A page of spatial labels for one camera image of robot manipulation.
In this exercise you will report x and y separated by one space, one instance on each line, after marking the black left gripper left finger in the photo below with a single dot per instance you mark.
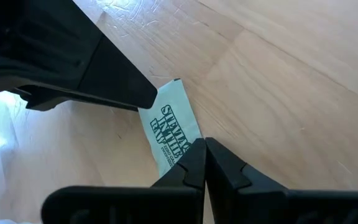
166 202

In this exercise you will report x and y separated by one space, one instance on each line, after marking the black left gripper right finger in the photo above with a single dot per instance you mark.
259 202

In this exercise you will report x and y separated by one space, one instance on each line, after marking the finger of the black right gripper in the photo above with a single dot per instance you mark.
57 46
51 101

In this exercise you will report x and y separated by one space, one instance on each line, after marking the green stevia packet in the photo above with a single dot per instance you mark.
172 105

